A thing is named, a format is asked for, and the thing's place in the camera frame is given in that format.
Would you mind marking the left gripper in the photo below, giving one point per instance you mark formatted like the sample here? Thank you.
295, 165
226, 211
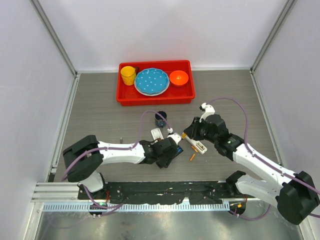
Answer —
165, 163

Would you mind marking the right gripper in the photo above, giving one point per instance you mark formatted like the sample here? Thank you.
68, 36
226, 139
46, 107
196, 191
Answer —
192, 131

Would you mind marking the slim white remote control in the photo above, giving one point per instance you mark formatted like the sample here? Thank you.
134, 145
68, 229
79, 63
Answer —
197, 145

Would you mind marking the black remote control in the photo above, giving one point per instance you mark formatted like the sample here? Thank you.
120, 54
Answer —
179, 150

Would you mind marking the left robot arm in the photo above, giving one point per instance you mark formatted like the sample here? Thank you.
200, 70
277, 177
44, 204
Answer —
83, 158

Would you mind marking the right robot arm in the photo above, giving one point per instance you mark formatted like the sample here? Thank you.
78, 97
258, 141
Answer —
293, 194

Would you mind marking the dark blue round cup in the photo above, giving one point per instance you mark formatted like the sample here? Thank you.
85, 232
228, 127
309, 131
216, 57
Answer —
160, 119

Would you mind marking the orange bowl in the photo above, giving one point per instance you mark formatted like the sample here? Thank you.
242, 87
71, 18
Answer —
178, 78

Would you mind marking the blue polka dot plate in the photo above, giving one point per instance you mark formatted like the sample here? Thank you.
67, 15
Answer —
151, 82

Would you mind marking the yellow ribbed cup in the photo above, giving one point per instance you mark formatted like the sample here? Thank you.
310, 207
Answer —
128, 74

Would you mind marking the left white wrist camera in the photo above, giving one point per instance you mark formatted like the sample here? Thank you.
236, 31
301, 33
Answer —
173, 135

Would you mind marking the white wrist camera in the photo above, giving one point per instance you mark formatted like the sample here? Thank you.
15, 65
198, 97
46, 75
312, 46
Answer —
207, 110
173, 135

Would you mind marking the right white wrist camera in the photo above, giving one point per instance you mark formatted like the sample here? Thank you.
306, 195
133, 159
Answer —
207, 110

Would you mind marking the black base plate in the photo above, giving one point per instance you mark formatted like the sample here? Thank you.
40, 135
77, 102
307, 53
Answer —
165, 192

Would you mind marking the slotted cable duct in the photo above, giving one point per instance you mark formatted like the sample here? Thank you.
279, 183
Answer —
134, 208

